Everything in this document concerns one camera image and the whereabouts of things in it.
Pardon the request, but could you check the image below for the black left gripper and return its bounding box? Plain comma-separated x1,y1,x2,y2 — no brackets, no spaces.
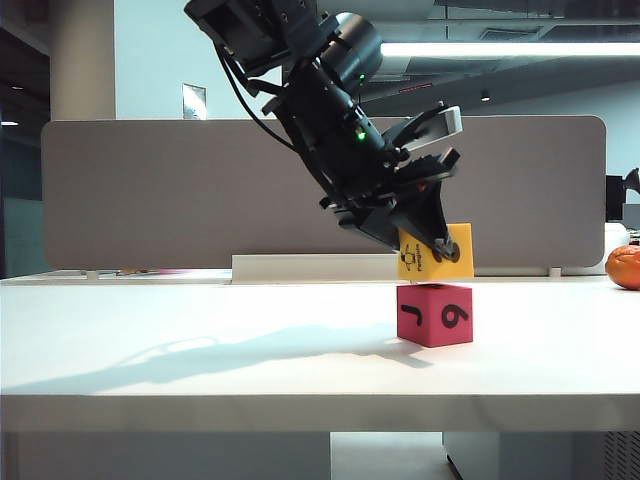
318,147,462,263

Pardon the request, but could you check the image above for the yellow penguin number block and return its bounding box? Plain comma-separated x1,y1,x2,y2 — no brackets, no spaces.
396,222,475,287

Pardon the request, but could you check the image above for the pink letter number block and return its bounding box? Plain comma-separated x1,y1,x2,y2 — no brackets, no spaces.
396,282,474,347

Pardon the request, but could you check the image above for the white ceiling light strip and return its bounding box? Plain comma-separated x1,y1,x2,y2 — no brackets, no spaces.
379,40,640,59

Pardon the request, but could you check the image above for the black monitor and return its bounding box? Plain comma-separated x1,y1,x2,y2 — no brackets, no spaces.
606,167,640,222

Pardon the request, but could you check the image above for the orange tangerine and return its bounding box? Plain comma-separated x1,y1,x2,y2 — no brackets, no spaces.
604,244,640,290

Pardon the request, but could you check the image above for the grey desk divider panel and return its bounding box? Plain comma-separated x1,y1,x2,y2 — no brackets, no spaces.
41,115,608,271

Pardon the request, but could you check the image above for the colourful paper sheet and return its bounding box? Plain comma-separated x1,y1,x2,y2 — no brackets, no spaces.
97,268,234,279

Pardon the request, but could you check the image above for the white round pillar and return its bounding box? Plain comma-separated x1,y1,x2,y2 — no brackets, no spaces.
49,0,117,121

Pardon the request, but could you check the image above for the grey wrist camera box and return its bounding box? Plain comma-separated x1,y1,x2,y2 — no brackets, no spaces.
379,103,464,154

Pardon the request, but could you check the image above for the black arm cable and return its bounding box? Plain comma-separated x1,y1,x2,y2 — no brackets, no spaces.
217,42,301,151

